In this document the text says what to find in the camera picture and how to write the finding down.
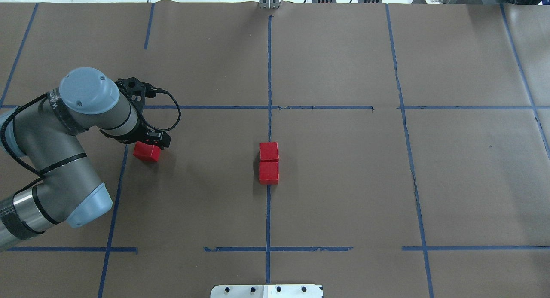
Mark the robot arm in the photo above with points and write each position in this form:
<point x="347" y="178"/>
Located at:
<point x="41" y="136"/>

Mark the white pedestal column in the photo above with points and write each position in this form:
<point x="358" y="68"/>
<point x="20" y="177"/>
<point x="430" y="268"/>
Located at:
<point x="268" y="291"/>

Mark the red block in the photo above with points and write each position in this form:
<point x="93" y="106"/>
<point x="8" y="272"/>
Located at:
<point x="145" y="152"/>
<point x="269" y="152"/>

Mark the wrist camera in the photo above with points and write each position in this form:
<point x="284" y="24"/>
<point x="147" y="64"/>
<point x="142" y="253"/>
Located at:
<point x="134" y="89"/>

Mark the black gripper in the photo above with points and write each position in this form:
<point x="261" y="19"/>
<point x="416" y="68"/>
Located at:
<point x="158" y="138"/>

